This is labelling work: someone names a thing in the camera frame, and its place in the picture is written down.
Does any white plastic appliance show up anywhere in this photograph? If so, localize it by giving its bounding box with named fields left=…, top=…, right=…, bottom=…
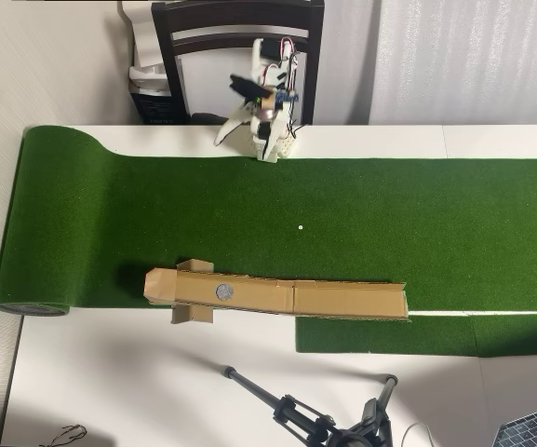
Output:
left=117, top=0, right=179, bottom=94

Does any dark printed box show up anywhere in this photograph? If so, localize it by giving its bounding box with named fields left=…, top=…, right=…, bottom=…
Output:
left=130, top=86, right=191, bottom=126

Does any dark wooden chair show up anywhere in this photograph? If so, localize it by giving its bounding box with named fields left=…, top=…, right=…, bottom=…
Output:
left=150, top=0, right=326, bottom=127

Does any black tripod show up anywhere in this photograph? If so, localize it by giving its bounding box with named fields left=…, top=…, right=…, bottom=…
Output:
left=221, top=365, right=399, bottom=447

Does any brown cardboard ramp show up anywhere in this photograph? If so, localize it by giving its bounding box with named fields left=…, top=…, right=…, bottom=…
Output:
left=142, top=259, right=412, bottom=325

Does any long green putting mat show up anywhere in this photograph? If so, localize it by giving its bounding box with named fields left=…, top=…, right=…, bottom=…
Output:
left=0, top=124, right=537, bottom=320

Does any thin white cable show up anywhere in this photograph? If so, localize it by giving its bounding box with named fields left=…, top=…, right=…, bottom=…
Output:
left=400, top=421, right=436, bottom=447

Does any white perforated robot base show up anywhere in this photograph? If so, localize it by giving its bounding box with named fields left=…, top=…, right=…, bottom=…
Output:
left=239, top=118, right=301, bottom=165

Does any short green turf strip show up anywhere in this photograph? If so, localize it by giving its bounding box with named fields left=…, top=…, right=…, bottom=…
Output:
left=294, top=312, right=537, bottom=359

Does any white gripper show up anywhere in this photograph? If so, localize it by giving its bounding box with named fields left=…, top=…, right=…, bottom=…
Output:
left=215, top=62, right=297, bottom=162

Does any white curtain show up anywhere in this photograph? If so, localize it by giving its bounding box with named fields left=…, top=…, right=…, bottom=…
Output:
left=368, top=0, right=537, bottom=126

